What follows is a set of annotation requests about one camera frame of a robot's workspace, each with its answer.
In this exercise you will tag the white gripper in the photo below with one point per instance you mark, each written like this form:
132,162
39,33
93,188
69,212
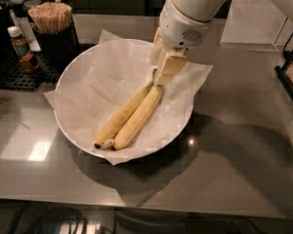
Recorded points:
179,28

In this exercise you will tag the yellow banana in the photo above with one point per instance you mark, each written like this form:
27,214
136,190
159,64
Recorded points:
139,118
111,128

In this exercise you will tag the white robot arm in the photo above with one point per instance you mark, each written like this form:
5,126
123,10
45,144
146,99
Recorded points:
199,10

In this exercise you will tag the white bowl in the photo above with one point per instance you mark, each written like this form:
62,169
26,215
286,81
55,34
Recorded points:
172,127

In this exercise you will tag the white paper liner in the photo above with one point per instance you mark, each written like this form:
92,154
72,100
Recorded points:
97,82

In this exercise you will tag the clear acrylic sign stand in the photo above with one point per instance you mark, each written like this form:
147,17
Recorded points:
258,23

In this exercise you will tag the black chopstick holder cup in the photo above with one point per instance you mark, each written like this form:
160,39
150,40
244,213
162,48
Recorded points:
62,47

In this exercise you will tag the bundle of wooden chopsticks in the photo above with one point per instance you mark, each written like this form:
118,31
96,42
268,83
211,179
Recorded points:
51,17

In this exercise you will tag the small red-brown jar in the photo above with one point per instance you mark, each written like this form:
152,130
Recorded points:
29,63

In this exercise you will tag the small brown sauce bottle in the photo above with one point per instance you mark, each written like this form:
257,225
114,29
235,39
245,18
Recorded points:
18,41

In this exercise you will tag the dark jar with lid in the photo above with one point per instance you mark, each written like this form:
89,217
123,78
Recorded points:
16,6

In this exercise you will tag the black grid mat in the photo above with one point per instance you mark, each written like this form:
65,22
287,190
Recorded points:
12,77

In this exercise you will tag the black container far left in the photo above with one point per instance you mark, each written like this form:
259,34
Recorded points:
5,23

